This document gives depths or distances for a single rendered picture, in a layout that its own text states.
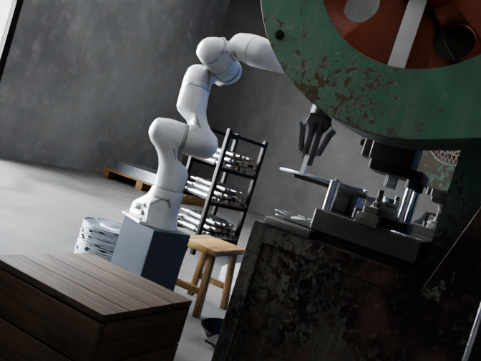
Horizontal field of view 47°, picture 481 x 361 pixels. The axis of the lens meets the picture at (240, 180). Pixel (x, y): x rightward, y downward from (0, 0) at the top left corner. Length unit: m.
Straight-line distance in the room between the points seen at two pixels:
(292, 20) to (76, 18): 5.77
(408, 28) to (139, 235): 1.14
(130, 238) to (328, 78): 1.01
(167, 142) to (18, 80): 4.74
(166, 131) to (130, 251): 0.45
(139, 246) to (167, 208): 0.17
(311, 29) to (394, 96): 0.27
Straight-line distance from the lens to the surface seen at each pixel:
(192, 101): 2.05
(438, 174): 3.08
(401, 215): 1.67
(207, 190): 4.14
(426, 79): 1.33
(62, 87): 7.10
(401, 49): 1.38
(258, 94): 9.27
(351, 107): 1.34
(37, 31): 6.71
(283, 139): 8.96
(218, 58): 2.05
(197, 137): 2.01
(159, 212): 2.01
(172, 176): 2.00
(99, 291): 1.48
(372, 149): 1.72
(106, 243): 2.61
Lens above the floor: 0.78
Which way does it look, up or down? 2 degrees down
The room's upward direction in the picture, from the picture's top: 17 degrees clockwise
